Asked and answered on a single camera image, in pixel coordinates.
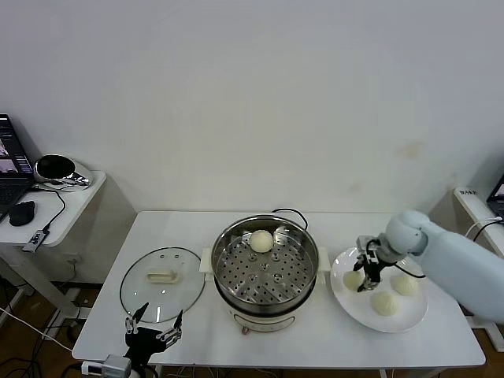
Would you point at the white side desk with label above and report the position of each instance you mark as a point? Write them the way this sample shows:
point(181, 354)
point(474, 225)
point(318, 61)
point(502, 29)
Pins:
point(474, 204)

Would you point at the dark laptop with blue edge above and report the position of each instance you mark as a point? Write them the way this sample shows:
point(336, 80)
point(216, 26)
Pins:
point(497, 197)

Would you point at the chrome and black headset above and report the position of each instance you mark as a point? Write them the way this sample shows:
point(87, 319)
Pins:
point(59, 167)

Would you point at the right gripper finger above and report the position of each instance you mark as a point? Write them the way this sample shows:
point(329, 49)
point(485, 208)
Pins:
point(357, 265)
point(364, 285)

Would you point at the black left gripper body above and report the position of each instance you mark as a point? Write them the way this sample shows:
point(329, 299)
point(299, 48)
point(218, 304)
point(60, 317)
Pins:
point(143, 340)

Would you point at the white printed desk label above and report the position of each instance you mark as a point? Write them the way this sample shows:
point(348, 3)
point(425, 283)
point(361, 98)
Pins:
point(468, 193)

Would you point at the black computer mouse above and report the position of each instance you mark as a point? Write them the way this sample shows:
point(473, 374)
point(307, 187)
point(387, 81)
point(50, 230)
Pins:
point(23, 212)

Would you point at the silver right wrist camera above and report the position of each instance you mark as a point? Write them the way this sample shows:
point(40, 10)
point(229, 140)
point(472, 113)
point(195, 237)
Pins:
point(365, 241)

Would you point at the black open laptop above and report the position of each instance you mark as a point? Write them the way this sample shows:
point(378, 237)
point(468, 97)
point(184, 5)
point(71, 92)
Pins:
point(12, 149)

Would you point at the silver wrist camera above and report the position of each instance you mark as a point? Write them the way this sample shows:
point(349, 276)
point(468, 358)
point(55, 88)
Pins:
point(112, 364)
point(365, 241)

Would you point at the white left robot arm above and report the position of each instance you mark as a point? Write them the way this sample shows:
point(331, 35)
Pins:
point(138, 372)

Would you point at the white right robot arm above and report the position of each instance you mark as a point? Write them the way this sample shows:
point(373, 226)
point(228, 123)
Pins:
point(453, 256)

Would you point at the perforated steel steamer basket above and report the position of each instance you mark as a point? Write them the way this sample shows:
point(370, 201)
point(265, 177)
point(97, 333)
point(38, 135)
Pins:
point(236, 267)

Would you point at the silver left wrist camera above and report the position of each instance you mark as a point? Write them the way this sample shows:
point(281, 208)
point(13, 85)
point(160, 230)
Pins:
point(112, 364)

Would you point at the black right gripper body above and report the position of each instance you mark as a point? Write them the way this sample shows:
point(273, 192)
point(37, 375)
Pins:
point(372, 268)

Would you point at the white steamed baozi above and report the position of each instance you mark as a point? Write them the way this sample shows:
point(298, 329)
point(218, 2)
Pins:
point(384, 304)
point(405, 285)
point(350, 280)
point(260, 241)

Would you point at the white round plate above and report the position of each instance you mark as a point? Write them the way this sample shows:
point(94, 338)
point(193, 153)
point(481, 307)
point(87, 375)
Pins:
point(354, 311)

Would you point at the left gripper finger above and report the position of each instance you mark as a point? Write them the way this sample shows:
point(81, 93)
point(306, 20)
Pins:
point(178, 323)
point(139, 314)

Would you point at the white rounded side desk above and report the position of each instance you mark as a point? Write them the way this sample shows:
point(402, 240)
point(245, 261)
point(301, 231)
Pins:
point(84, 197)

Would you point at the cream electric pot base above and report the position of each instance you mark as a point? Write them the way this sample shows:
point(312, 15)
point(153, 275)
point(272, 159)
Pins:
point(264, 321)

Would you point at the grey usb hub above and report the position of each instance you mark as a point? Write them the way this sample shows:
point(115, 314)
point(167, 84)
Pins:
point(36, 238)

